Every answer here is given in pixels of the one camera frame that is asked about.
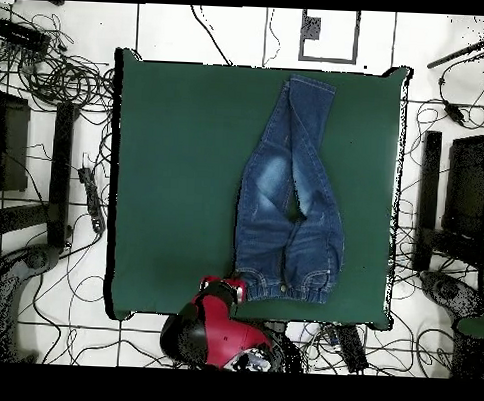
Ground blue denim jeans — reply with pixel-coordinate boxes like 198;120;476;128
231;70;354;307

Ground black flat panel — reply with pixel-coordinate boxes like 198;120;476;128
442;132;484;240
0;91;32;194

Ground dark green table cloth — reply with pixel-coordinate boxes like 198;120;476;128
102;47;413;334

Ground wide black power strip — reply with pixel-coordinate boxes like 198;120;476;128
334;324;370;374

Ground long black power strip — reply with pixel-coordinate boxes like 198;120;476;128
74;165;109;235

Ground dark stand base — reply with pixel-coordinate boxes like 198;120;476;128
416;269;484;320
0;240;63;364

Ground black upright stand bar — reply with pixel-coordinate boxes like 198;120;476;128
412;129;443;272
46;100;77;249

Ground black power adapter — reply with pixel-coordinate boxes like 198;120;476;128
442;100;468;127

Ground black tripod leg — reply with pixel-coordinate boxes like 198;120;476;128
426;33;484;72

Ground black box device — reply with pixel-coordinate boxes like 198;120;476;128
0;18;53;55

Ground black floor cable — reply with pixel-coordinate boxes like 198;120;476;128
187;4;235;66

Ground tangled black cable bundle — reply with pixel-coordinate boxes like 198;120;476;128
13;12;117;112

